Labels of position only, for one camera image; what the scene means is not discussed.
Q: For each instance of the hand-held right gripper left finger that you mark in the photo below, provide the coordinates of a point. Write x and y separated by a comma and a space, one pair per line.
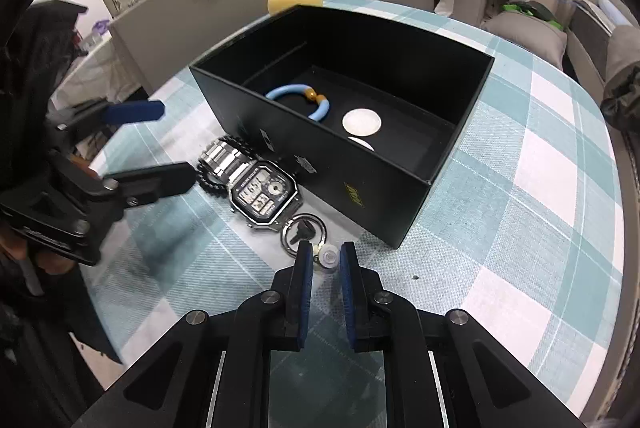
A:
303, 293

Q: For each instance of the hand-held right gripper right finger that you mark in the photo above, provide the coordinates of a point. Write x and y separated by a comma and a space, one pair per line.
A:
348, 295

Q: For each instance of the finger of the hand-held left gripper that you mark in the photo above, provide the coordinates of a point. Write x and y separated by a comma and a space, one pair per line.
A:
135, 112
160, 183

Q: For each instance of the silver digital watch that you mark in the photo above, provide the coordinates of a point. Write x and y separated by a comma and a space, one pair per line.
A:
260, 198

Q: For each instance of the black box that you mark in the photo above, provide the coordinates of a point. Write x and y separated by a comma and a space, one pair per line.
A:
325, 167

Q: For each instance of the person's left hand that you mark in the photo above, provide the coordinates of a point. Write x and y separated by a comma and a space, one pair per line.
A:
50, 265

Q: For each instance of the purple bag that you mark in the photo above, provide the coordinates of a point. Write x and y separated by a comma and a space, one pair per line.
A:
100, 27

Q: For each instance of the grey low cabinet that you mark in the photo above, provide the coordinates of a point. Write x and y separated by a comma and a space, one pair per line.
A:
200, 17

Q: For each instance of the white round badge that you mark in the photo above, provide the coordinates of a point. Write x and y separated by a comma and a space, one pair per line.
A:
361, 142
361, 121

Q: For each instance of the grey cushion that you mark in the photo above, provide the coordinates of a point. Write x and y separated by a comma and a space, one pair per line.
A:
530, 37

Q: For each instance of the dark puffy jacket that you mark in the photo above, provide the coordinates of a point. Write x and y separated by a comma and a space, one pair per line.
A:
622, 105

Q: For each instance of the green cloth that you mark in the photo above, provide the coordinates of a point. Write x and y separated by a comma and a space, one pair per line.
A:
520, 7

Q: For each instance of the beige upholstered bed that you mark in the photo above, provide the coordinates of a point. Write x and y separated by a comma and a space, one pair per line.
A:
590, 52

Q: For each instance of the grey blanket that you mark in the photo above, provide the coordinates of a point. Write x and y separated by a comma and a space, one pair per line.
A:
625, 47

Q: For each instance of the light blue pillow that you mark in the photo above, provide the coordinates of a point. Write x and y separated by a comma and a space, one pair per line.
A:
612, 10

